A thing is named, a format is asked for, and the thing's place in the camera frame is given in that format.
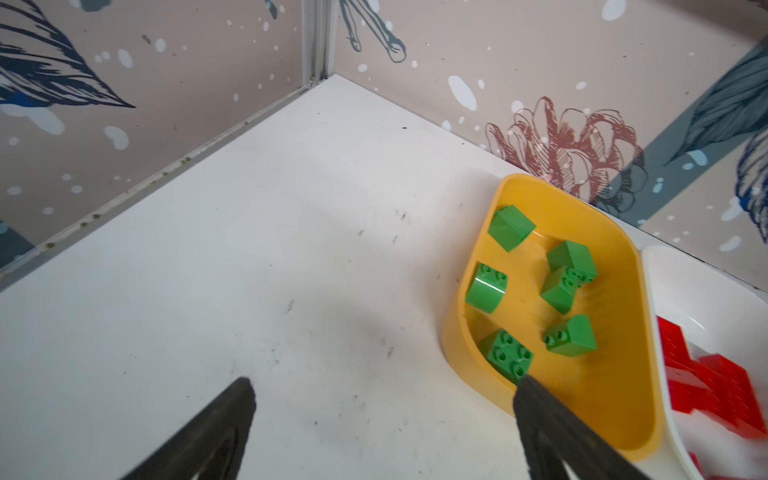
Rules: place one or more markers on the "white plastic bin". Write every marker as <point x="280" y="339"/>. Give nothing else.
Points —
<point x="711" y="338"/>

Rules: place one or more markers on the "red lego long top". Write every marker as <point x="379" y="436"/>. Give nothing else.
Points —
<point x="678" y="364"/>

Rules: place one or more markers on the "yellow plastic bin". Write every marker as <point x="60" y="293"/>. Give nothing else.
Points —
<point x="615" y="390"/>

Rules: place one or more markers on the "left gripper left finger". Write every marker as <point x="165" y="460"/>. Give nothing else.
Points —
<point x="211" y="445"/>

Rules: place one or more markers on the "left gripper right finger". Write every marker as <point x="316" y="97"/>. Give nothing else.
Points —
<point x="556" y="441"/>

